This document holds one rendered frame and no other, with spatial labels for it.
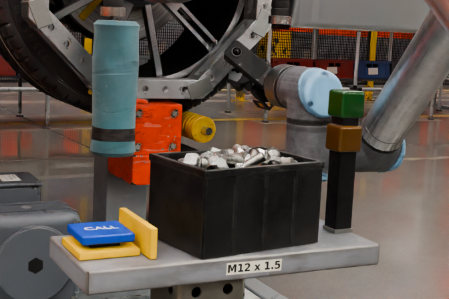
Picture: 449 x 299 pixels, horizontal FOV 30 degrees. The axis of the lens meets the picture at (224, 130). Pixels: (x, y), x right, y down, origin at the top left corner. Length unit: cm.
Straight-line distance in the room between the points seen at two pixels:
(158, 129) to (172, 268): 75
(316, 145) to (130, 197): 52
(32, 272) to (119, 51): 44
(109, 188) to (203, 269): 88
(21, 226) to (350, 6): 105
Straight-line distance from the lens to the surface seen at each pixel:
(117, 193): 193
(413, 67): 148
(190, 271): 107
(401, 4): 223
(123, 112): 161
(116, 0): 149
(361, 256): 120
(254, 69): 176
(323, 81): 160
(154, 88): 176
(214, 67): 182
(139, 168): 177
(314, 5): 207
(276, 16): 163
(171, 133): 178
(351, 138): 123
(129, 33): 160
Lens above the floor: 76
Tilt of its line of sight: 8 degrees down
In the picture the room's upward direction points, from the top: 3 degrees clockwise
